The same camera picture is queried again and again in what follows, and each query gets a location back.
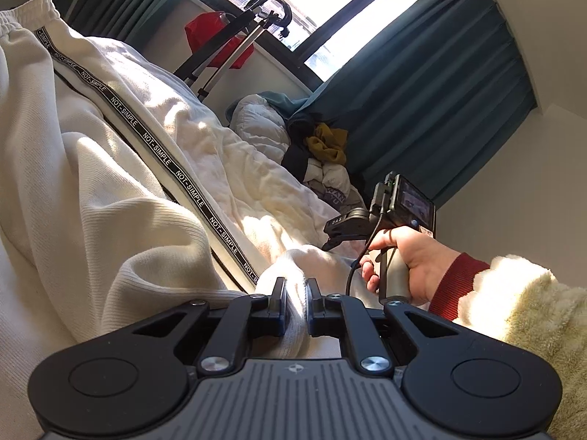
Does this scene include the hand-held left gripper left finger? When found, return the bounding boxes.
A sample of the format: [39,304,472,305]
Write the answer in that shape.
[121,277,289,377]

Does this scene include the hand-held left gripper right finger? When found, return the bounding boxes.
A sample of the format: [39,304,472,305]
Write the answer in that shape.
[306,277,464,377]

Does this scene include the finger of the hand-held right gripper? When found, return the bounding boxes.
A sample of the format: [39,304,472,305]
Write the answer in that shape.
[322,233,368,252]

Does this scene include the cream pants with black stripe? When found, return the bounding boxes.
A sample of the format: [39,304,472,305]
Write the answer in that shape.
[0,0,322,363]

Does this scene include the teal curtain beside clothes pile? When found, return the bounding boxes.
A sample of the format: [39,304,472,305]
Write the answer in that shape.
[293,0,537,209]

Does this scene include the person's right hand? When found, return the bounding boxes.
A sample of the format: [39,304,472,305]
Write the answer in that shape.
[360,227,462,305]

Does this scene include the white garment with purple print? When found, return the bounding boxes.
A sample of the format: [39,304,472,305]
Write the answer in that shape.
[303,158,368,214]

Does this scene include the pink and blue bed blanket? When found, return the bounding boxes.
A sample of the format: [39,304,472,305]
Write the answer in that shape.
[87,37,381,294]

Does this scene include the black garment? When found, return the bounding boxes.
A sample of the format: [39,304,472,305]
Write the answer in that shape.
[281,119,322,182]

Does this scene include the mustard garment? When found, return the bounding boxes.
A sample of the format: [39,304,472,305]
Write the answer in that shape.
[306,124,348,165]

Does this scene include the white duvet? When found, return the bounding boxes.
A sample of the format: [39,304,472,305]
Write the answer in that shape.
[226,94,294,152]

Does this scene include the teal cloth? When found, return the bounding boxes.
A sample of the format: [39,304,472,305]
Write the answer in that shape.
[261,92,313,117]

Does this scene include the dark framed window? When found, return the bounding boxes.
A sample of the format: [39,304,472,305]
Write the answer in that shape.
[188,0,448,84]

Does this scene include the folded metal tripod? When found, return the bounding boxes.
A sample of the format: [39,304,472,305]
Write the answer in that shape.
[173,0,294,99]

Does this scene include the red bag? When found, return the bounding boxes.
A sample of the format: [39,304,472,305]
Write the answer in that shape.
[185,11,255,69]

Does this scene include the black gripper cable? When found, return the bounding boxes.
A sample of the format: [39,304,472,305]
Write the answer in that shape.
[346,183,395,305]

